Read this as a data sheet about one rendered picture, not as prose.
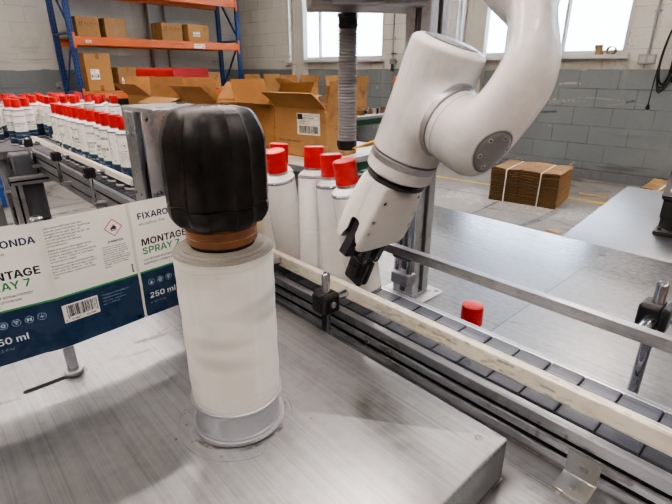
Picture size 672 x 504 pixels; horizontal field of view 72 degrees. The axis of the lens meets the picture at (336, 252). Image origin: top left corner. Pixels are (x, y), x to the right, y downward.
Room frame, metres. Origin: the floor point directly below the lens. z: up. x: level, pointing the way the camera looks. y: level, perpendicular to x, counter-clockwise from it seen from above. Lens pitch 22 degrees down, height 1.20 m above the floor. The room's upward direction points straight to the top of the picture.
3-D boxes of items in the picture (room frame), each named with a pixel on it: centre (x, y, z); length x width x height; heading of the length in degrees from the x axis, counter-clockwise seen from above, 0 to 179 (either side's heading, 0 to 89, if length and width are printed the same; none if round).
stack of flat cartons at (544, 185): (4.49, -1.93, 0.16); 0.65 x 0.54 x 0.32; 53
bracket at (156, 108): (0.86, 0.30, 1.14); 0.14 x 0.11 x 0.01; 43
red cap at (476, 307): (0.64, -0.21, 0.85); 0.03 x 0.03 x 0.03
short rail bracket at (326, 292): (0.57, 0.01, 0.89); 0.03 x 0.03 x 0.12; 43
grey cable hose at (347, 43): (0.80, -0.02, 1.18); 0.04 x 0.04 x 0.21
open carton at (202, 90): (3.08, 0.76, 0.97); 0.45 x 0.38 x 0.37; 141
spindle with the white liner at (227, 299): (0.37, 0.10, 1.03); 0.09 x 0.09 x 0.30
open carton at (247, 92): (2.83, 0.37, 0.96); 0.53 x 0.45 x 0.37; 140
